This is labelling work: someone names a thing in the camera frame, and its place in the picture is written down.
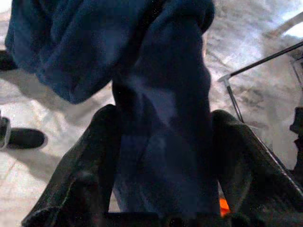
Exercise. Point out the black metal drying rack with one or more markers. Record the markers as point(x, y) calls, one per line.
point(267, 59)

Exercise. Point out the navy blue garment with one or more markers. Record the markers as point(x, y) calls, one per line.
point(154, 94)

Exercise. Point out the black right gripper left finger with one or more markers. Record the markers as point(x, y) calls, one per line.
point(78, 177)

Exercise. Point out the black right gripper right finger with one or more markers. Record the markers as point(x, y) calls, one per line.
point(251, 184)

